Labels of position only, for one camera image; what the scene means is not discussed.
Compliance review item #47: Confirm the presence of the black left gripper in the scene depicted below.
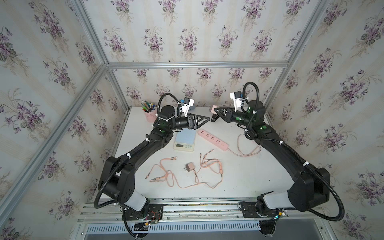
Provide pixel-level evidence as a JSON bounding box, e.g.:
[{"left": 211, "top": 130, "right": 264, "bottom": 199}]
[{"left": 168, "top": 112, "right": 210, "bottom": 133}]

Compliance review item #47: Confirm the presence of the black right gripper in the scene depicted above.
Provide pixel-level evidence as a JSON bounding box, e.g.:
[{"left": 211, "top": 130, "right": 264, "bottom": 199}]
[{"left": 215, "top": 106, "right": 256, "bottom": 130}]

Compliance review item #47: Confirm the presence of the pink power strip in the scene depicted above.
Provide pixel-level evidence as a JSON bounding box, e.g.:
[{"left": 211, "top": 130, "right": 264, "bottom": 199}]
[{"left": 198, "top": 129, "right": 229, "bottom": 151}]

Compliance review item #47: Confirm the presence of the blue electronic scale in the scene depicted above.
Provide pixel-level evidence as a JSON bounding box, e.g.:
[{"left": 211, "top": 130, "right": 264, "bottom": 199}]
[{"left": 173, "top": 129, "right": 196, "bottom": 152}]

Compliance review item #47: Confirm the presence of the pink multi-head charging cable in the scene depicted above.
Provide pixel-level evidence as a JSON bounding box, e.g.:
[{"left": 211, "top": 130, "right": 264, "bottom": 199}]
[{"left": 199, "top": 149, "right": 224, "bottom": 177}]

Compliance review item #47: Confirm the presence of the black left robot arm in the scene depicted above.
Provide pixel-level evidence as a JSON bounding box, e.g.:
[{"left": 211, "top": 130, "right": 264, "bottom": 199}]
[{"left": 94, "top": 93, "right": 210, "bottom": 212}]

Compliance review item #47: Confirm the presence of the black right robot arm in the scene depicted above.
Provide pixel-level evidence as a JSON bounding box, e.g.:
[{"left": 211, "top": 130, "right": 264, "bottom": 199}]
[{"left": 211, "top": 90, "right": 345, "bottom": 222}]

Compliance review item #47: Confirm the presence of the black stapler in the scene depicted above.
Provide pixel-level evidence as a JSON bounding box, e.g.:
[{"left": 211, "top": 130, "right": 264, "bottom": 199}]
[{"left": 211, "top": 115, "right": 219, "bottom": 123}]

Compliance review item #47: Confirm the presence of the pink charger adapter with prongs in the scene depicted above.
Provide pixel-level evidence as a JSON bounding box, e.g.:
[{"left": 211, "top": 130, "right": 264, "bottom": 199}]
[{"left": 184, "top": 163, "right": 195, "bottom": 172}]

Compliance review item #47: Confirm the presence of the pink pen holder cup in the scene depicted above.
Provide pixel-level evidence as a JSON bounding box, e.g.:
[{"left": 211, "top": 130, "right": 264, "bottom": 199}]
[{"left": 145, "top": 110, "right": 157, "bottom": 123}]

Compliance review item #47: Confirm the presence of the coloured pens bundle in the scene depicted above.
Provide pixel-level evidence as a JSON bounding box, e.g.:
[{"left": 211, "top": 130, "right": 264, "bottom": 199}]
[{"left": 141, "top": 101, "right": 156, "bottom": 113}]

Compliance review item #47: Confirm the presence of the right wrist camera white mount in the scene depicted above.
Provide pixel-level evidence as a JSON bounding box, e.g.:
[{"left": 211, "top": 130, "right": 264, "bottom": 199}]
[{"left": 230, "top": 91, "right": 245, "bottom": 112}]

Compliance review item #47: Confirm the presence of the pink charging cable left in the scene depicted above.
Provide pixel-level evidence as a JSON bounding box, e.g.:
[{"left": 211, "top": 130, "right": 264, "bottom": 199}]
[{"left": 145, "top": 155, "right": 223, "bottom": 190}]

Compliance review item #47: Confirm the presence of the aluminium rail frame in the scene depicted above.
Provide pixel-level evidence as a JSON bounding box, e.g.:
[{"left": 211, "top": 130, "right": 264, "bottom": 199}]
[{"left": 76, "top": 197, "right": 328, "bottom": 226}]

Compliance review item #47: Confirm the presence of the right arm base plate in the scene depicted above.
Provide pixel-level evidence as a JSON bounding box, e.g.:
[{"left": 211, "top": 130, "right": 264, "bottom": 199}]
[{"left": 239, "top": 201, "right": 284, "bottom": 220}]

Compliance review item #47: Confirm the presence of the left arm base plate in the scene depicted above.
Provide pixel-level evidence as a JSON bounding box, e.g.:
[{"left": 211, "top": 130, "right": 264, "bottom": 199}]
[{"left": 123, "top": 204, "right": 164, "bottom": 222}]

